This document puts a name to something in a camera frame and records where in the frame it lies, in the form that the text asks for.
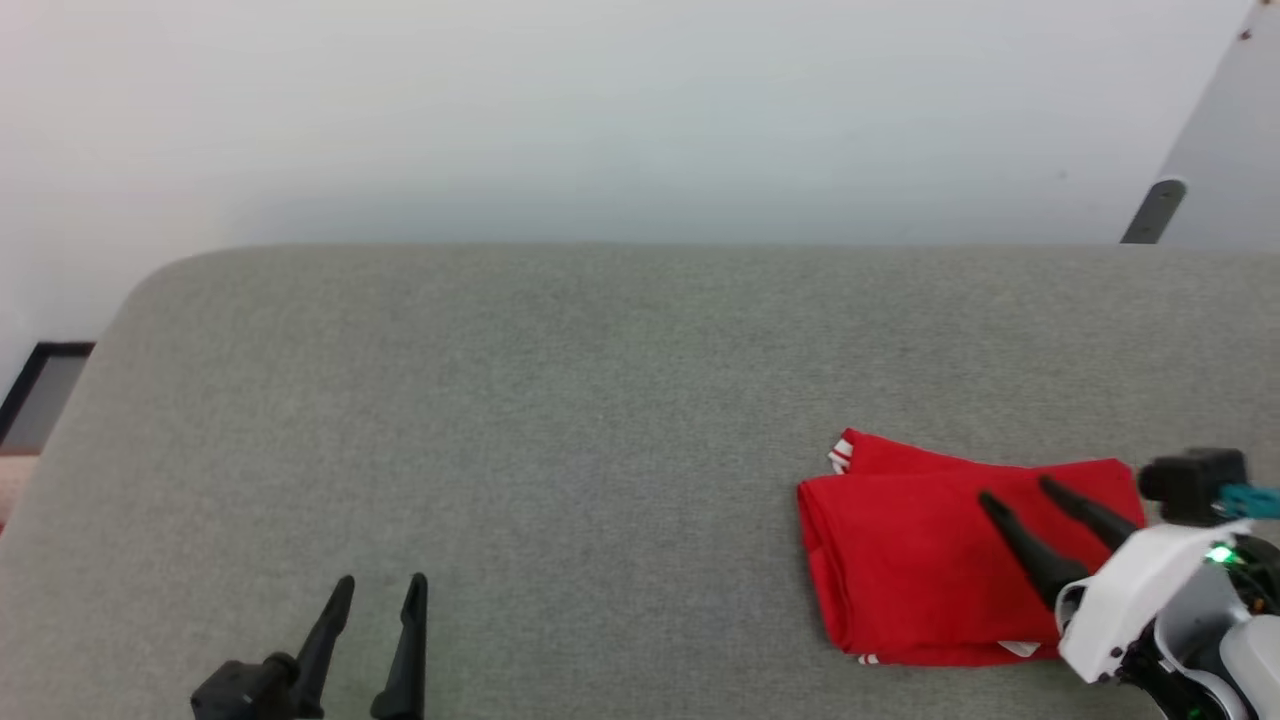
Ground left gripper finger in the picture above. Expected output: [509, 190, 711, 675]
[290, 575, 357, 719]
[370, 573, 430, 720]

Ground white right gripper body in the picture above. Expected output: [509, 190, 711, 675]
[1055, 520, 1257, 687]

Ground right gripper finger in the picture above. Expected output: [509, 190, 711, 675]
[978, 490, 1093, 609]
[1038, 475, 1147, 552]

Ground red shirt with white trim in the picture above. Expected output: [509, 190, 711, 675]
[797, 428, 1147, 668]

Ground black framed panel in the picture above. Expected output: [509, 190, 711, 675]
[0, 342, 96, 456]

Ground white panel with screws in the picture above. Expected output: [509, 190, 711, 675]
[1150, 0, 1280, 251]

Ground teal plug right camera cable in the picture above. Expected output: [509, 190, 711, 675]
[1218, 484, 1280, 521]

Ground grey metal bracket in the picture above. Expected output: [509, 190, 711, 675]
[1120, 179, 1188, 245]

